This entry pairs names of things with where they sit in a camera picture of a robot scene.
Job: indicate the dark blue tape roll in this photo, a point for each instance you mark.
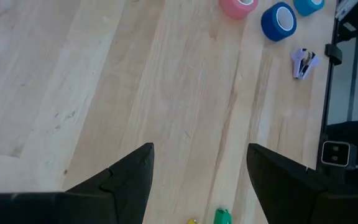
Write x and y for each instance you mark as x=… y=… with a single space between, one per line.
x=269 y=28

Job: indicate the pink tape roll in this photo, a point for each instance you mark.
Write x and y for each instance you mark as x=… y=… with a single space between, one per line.
x=233 y=9

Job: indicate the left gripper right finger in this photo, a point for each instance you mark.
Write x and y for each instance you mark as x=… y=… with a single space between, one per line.
x=278 y=186

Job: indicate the yellow mini stapler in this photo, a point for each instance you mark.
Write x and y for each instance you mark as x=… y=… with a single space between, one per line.
x=193 y=221

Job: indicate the white staple remover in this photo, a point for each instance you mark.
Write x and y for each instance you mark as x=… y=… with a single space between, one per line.
x=297 y=60

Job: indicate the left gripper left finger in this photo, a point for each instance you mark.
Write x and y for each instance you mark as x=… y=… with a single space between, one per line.
x=132 y=180

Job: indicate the black frame clip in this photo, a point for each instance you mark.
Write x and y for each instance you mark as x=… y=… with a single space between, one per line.
x=334 y=54

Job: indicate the small grey camera box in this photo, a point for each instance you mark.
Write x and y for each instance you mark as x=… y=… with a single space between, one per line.
x=336 y=154

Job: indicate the green mini stapler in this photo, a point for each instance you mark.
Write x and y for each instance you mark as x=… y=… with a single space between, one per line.
x=222 y=217

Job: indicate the light blue tape roll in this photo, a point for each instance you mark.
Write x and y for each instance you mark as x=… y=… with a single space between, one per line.
x=303 y=9

